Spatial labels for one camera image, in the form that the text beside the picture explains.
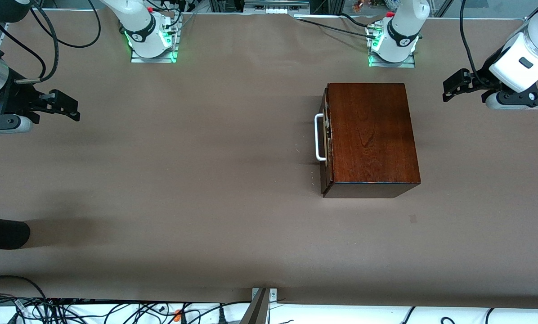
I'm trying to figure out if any light wood drawer white handle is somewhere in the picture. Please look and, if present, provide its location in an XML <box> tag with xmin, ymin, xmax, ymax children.
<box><xmin>314</xmin><ymin>88</ymin><xmax>333</xmax><ymax>195</ymax></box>

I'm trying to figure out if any dark brown wooden cabinet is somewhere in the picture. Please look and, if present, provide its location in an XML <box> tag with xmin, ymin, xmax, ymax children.
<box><xmin>321</xmin><ymin>82</ymin><xmax>421</xmax><ymax>199</ymax></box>

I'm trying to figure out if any black padded cylinder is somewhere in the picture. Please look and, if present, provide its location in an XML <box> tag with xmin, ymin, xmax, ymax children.
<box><xmin>0</xmin><ymin>216</ymin><xmax>31</xmax><ymax>250</ymax></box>

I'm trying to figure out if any white power strip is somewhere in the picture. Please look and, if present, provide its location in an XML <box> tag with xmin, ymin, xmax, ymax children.
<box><xmin>243</xmin><ymin>0</ymin><xmax>310</xmax><ymax>17</ymax></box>

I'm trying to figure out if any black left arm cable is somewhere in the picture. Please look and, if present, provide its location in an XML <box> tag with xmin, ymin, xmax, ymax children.
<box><xmin>460</xmin><ymin>0</ymin><xmax>493</xmax><ymax>89</ymax></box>

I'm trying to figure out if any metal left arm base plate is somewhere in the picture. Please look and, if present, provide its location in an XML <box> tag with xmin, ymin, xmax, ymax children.
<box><xmin>367</xmin><ymin>50</ymin><xmax>416</xmax><ymax>68</ymax></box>

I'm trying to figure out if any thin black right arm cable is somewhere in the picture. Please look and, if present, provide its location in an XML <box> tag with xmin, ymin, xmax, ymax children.
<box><xmin>39</xmin><ymin>0</ymin><xmax>102</xmax><ymax>49</ymax></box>

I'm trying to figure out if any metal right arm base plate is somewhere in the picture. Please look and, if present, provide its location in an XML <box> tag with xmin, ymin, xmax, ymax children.
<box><xmin>130</xmin><ymin>18</ymin><xmax>179</xmax><ymax>64</ymax></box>

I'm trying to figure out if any black cable along table edge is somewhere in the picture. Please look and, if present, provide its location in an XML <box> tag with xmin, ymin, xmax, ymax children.
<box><xmin>295</xmin><ymin>16</ymin><xmax>374</xmax><ymax>37</ymax></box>

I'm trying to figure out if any black floor cable loop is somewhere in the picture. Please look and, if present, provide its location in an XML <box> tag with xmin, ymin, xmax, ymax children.
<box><xmin>0</xmin><ymin>275</ymin><xmax>50</xmax><ymax>324</ymax></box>

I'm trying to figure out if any metal table edge bracket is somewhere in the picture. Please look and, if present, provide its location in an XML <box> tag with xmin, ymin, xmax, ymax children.
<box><xmin>240</xmin><ymin>288</ymin><xmax>278</xmax><ymax>324</ymax></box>

